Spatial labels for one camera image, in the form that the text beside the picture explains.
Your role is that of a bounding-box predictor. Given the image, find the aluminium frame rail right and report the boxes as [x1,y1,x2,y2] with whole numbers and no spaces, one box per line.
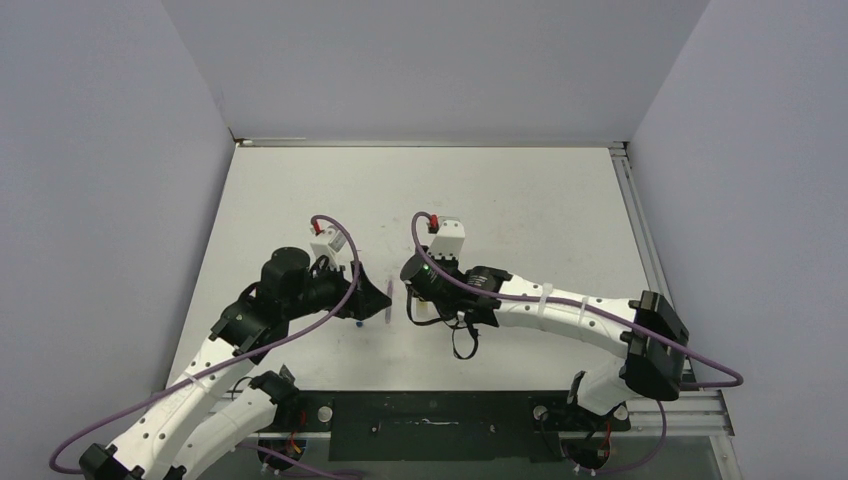
[609,142,734,437]

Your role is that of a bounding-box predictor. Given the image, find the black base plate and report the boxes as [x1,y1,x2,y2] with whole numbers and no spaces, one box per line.
[255,390,631,462]

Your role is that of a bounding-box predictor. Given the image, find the aluminium frame rail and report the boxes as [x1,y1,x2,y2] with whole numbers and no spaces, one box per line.
[609,142,734,437]
[235,138,626,149]

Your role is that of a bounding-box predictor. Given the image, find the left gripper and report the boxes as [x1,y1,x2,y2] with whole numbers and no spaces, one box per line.
[283,256,389,320]

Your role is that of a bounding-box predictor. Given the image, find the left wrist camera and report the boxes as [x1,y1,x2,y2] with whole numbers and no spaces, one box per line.
[310,226,347,271]

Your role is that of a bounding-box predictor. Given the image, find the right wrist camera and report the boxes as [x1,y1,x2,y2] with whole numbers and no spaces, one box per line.
[427,215,466,262]

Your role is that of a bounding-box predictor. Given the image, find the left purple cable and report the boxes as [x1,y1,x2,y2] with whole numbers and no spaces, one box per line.
[49,213,362,480]

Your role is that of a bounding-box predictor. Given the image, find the aluminium frame rail back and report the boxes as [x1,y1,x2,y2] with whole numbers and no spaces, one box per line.
[235,138,626,149]

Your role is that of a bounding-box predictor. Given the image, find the purple pen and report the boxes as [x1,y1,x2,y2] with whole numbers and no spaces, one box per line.
[384,278,394,325]

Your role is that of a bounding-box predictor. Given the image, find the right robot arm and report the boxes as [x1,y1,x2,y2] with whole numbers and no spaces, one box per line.
[400,255,689,428]

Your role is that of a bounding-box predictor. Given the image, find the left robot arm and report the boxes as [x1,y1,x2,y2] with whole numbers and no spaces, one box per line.
[79,247,391,479]

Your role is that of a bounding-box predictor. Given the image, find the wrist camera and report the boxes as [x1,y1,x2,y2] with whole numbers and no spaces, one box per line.
[427,215,466,262]
[310,226,347,271]

